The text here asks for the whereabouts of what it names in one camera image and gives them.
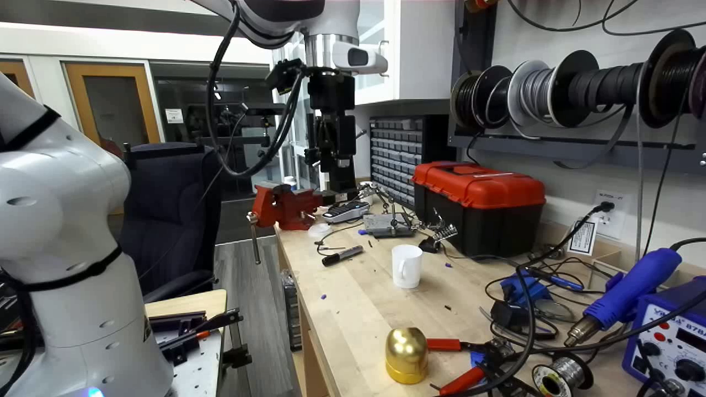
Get red and black toolbox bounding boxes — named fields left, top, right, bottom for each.
left=412, top=160, right=544, bottom=255

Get red bench vise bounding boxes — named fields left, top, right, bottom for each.
left=248, top=185, right=322, bottom=232

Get black and silver marker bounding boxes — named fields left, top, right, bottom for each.
left=322, top=245, right=364, bottom=266

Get wire spool rack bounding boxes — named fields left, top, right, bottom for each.
left=450, top=28, right=706, bottom=163

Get small wooden side table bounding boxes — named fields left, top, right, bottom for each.
left=146, top=288, right=228, bottom=397

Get red handled pliers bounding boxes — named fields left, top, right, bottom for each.
left=426, top=337, right=499, bottom=397

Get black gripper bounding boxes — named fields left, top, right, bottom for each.
left=304, top=67, right=355, bottom=193

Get blue hot air gun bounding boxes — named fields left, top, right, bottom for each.
left=564, top=246, right=682, bottom=346

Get blue soldering station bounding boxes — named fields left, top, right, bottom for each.
left=622, top=275, right=706, bottom=397

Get grey parts drawer cabinet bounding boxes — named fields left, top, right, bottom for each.
left=370, top=117, right=424, bottom=206

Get dark blue office chair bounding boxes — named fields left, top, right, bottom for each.
left=119, top=140, right=220, bottom=300

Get white mug cup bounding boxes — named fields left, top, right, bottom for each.
left=393, top=245, right=424, bottom=288

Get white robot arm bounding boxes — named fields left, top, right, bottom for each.
left=0, top=0, right=388, bottom=397

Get helping hands clip stand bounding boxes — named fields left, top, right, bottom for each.
left=419, top=211, right=457, bottom=254

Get solder wire spool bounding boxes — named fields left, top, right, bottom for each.
left=532, top=354, right=593, bottom=397

